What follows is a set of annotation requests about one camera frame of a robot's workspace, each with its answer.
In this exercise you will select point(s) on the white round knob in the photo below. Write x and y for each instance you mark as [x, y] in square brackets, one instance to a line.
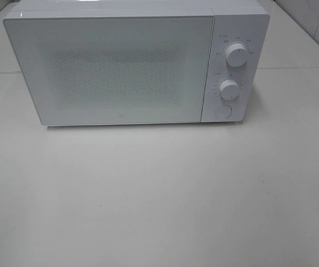
[236, 54]
[229, 89]

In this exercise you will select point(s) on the round door release button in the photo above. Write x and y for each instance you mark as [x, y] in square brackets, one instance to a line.
[223, 112]

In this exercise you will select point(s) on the white microwave door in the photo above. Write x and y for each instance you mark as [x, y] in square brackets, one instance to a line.
[107, 71]

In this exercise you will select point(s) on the white microwave oven body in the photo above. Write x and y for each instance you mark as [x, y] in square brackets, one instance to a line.
[233, 21]

